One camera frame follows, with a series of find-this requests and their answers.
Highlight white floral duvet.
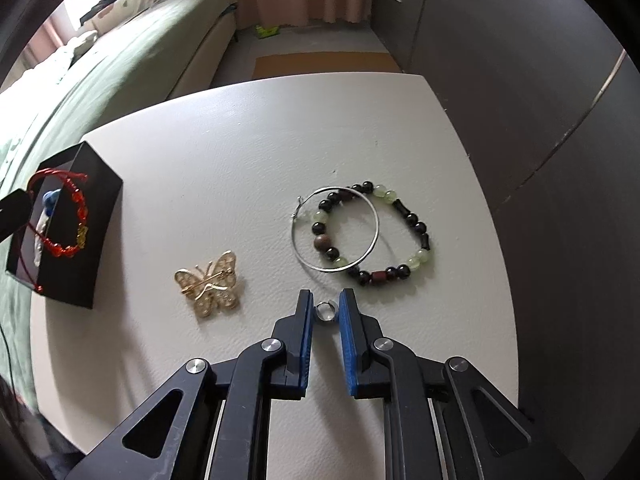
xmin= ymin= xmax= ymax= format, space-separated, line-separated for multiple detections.
xmin=1 ymin=30 xmax=99 ymax=92

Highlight floral pillow at window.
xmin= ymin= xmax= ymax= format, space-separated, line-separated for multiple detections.
xmin=79 ymin=0 xmax=163 ymax=36

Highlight gold butterfly brooch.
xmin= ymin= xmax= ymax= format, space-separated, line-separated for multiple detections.
xmin=174 ymin=250 xmax=240 ymax=318

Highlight pink curtain left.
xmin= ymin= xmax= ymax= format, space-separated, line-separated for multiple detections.
xmin=23 ymin=13 xmax=75 ymax=67

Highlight black green bead bracelet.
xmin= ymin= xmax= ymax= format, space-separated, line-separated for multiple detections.
xmin=310 ymin=180 xmax=434 ymax=288

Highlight white organza pouch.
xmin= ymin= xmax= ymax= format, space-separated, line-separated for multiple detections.
xmin=34 ymin=209 xmax=51 ymax=268

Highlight brown cardboard floor mat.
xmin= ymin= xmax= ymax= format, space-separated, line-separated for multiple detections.
xmin=252 ymin=51 xmax=401 ymax=80

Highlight black jewelry box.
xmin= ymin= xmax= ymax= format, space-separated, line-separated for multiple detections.
xmin=6 ymin=142 xmax=122 ymax=309

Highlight silver hoop bangle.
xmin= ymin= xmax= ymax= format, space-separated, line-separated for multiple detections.
xmin=288 ymin=184 xmax=381 ymax=274

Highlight dark wardrobe panels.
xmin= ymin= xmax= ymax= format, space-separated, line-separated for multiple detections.
xmin=372 ymin=0 xmax=639 ymax=478

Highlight green item on floor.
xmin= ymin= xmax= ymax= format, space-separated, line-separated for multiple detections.
xmin=254 ymin=25 xmax=280 ymax=39

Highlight red bead string bracelet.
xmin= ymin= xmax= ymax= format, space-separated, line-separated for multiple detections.
xmin=25 ymin=168 xmax=91 ymax=294

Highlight bed with green sheet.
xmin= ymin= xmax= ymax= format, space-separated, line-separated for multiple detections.
xmin=0 ymin=0 xmax=239 ymax=411

